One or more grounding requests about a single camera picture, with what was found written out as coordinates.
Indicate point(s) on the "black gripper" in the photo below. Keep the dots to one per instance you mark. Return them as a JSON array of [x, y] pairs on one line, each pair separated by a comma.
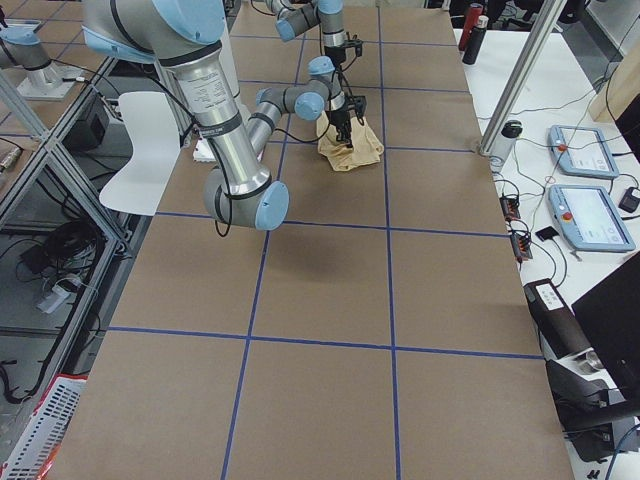
[[340, 117], [333, 53]]

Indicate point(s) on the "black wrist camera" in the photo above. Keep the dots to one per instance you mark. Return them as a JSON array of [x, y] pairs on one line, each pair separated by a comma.
[[354, 43], [357, 105]]

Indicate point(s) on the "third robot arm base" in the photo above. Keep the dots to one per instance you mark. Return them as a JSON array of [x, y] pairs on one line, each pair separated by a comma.
[[45, 80]]

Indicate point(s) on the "teach pendant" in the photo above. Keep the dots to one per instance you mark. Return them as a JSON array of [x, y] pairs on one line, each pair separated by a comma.
[[582, 152], [588, 219]]

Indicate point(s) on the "upper teach pendant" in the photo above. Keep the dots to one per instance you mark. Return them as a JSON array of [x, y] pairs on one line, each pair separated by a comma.
[[582, 152]]

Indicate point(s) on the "white perforated basket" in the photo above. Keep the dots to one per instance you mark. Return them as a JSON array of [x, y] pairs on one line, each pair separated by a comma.
[[36, 449]]

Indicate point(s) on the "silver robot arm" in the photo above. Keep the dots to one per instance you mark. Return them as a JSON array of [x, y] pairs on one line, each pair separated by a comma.
[[293, 21], [186, 38]]

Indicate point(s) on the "lower teach pendant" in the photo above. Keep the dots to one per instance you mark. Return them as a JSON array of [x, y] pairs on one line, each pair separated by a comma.
[[588, 219]]

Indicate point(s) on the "black monitor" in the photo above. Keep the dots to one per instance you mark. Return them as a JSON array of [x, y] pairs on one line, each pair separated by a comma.
[[608, 315]]

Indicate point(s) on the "beige long sleeve shirt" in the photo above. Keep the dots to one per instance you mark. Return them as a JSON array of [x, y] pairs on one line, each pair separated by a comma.
[[366, 148]]

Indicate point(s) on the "black red bottle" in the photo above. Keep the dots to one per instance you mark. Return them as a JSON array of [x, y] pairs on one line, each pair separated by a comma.
[[474, 28]]

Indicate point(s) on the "white plastic chair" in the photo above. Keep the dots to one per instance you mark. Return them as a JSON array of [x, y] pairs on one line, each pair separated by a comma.
[[139, 185]]

